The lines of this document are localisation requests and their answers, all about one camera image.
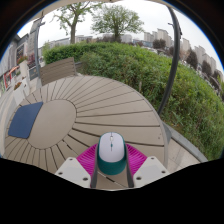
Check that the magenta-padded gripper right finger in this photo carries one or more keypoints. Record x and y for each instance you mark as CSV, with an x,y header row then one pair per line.
x,y
150,168

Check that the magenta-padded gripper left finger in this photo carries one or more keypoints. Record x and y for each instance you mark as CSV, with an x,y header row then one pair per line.
x,y
71,170

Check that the white and teal computer mouse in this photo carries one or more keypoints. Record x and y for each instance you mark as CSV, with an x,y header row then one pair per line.
x,y
111,150

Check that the blue mouse pad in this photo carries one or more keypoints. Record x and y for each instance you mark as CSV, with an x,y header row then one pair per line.
x,y
25,120

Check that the white planter box with flowers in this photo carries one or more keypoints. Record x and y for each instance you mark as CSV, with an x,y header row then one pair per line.
x,y
18,95
24,69

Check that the wooden slatted chair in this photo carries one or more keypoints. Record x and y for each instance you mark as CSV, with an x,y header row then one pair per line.
x,y
57,70

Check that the green hedge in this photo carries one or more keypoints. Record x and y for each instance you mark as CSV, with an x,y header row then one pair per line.
x,y
133,68

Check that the dark curved umbrella pole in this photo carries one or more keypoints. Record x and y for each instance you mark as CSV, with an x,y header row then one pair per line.
x,y
174,60

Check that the distant apartment buildings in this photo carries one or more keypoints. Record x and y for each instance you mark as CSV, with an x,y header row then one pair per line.
x,y
200,55

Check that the grey storefront building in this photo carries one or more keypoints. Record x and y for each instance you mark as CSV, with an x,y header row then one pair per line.
x,y
10,56

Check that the tall grey sign pillar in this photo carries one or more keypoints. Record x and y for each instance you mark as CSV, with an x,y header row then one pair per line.
x,y
32,41

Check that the sparse tree with thick trunk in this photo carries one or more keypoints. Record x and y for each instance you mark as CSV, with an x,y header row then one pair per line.
x,y
72,33

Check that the leafy round tree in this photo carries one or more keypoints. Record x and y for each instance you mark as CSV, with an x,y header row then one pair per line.
x,y
116,21

